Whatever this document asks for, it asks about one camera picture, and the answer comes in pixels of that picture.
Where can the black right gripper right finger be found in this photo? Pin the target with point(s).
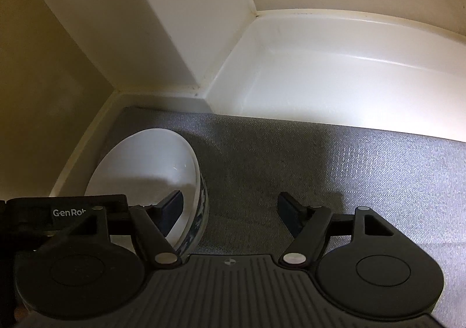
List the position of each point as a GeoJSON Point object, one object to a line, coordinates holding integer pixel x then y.
{"type": "Point", "coordinates": [311, 229]}

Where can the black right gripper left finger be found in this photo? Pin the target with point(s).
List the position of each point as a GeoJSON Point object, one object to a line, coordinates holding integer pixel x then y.
{"type": "Point", "coordinates": [152, 224]}

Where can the white blue patterned bowl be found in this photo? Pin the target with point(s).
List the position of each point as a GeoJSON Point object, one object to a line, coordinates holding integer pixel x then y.
{"type": "Point", "coordinates": [146, 167]}

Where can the grey textured mat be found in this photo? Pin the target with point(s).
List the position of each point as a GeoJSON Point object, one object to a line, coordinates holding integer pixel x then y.
{"type": "Point", "coordinates": [417, 183]}

